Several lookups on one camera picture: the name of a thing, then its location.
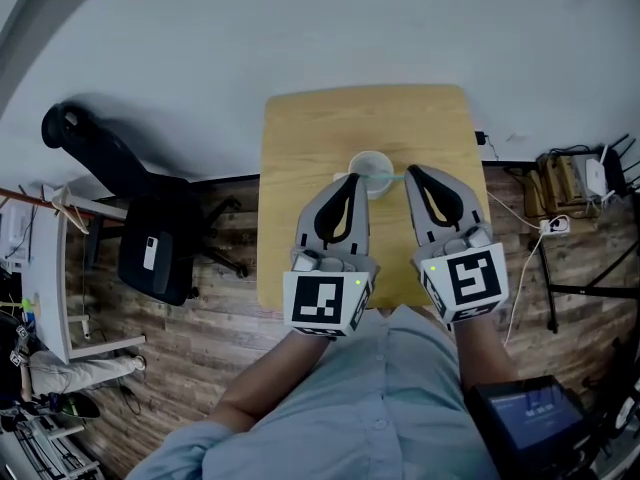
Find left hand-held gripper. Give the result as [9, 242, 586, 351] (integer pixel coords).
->
[282, 172, 381, 339]

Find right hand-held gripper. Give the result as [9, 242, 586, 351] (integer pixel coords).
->
[403, 164, 511, 325]

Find clear plastic cup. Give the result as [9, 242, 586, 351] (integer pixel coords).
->
[347, 149, 395, 201]

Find person's left forearm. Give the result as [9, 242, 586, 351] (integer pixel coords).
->
[211, 328, 332, 435]

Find person's right forearm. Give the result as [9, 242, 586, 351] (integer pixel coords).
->
[451, 311, 522, 395]

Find brown cardboard boxes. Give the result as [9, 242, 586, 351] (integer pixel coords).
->
[521, 151, 592, 219]

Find white power strip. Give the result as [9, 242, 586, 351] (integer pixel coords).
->
[538, 214, 572, 237]

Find white router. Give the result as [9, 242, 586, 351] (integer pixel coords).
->
[583, 156, 610, 198]

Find black metal stand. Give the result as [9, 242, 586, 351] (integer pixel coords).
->
[535, 235, 640, 335]

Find person's light blue shirt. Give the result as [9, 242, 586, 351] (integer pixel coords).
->
[124, 304, 502, 480]

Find black office chair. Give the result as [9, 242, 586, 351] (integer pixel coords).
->
[40, 100, 250, 308]

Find black screen device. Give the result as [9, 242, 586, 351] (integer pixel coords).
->
[463, 374, 599, 480]

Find white side table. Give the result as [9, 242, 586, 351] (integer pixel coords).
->
[18, 182, 147, 365]

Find green and black shoe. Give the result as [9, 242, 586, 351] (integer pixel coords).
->
[58, 392, 102, 420]

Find white cable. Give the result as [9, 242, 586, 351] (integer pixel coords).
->
[486, 191, 547, 349]

